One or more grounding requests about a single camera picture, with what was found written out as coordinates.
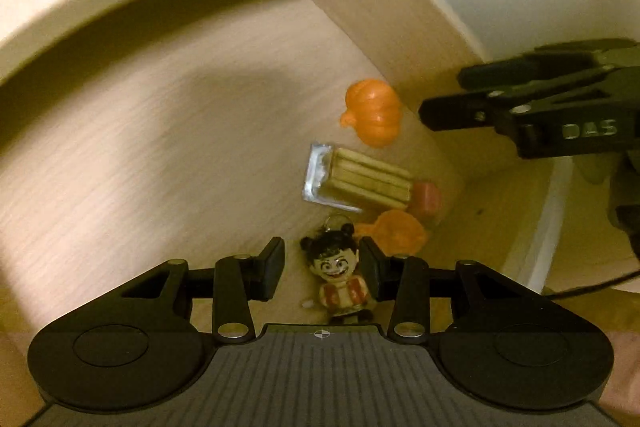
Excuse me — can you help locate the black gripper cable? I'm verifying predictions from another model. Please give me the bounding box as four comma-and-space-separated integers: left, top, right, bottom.
542, 273, 640, 299

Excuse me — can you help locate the clear pack of toy wafers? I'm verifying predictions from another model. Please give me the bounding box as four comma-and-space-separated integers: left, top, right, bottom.
301, 141, 446, 226

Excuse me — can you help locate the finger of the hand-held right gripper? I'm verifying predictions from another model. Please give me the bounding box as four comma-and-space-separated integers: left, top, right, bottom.
457, 38, 636, 94
418, 71, 609, 134

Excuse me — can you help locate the orange pumpkin toy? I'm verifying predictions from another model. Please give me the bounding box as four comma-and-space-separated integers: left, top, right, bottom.
338, 78, 404, 149
356, 209, 429, 259

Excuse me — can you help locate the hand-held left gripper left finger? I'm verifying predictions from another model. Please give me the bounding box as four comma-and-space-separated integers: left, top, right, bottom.
121, 237, 287, 342

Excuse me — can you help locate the cartoon figurine keychain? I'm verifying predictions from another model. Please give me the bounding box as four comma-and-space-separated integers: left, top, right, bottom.
299, 213, 382, 324

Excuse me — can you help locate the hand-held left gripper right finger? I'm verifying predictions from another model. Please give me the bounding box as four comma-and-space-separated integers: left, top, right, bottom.
359, 237, 522, 342

